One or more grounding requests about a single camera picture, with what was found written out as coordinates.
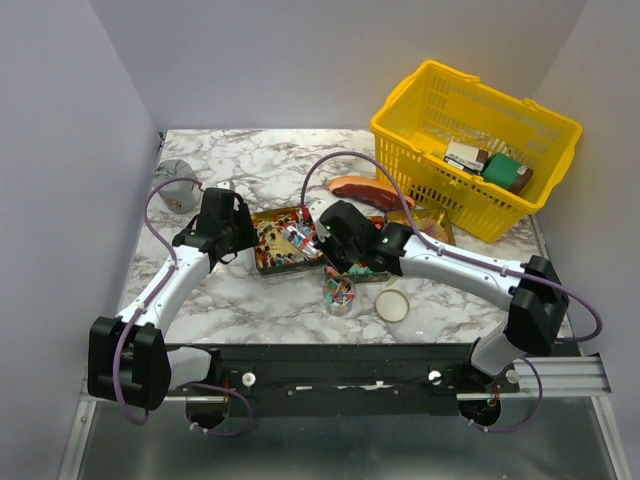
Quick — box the tin of star candies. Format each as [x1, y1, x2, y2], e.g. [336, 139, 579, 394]
[322, 215, 394, 284]

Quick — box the metal candy scoop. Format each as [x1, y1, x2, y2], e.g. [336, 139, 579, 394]
[283, 223, 322, 259]

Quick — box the tin of lollipops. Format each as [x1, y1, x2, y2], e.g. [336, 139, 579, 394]
[251, 207, 322, 276]

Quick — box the round jar lid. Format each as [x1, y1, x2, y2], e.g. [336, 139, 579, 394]
[374, 288, 410, 323]

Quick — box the tin of popsicle gummies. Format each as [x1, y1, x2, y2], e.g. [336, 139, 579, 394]
[385, 209, 456, 246]

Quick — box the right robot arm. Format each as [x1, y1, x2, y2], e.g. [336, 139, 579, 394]
[309, 201, 569, 392]

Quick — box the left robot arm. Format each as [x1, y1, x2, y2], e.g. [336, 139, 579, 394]
[87, 188, 257, 412]

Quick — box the small glass jar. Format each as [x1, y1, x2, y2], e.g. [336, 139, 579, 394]
[322, 276, 357, 317]

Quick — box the fake bacon slab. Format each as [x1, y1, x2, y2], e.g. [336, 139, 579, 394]
[328, 176, 403, 212]

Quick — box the black white packet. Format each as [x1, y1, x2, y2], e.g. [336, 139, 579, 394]
[444, 141, 489, 175]

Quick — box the yellow shopping basket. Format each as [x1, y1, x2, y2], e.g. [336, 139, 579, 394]
[371, 60, 583, 243]

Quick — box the green box in basket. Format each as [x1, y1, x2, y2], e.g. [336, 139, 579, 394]
[482, 153, 526, 190]

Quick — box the brown chocolate bar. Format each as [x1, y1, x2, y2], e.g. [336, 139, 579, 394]
[509, 165, 533, 195]

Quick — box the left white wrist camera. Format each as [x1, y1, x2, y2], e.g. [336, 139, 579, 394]
[215, 180, 236, 191]

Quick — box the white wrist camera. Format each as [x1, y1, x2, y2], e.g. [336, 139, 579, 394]
[305, 199, 329, 222]
[215, 180, 236, 191]

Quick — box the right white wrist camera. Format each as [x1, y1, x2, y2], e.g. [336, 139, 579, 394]
[305, 199, 329, 222]

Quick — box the grey drawstring pouch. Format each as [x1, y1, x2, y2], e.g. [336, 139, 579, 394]
[152, 159, 200, 214]

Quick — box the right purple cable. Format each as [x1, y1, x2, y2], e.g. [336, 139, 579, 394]
[299, 150, 604, 434]

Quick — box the purple cable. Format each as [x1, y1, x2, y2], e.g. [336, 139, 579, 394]
[299, 150, 604, 434]
[112, 177, 255, 439]

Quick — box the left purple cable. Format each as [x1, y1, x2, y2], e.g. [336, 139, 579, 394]
[112, 177, 255, 439]

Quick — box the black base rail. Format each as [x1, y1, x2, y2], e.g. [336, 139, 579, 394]
[102, 342, 586, 419]

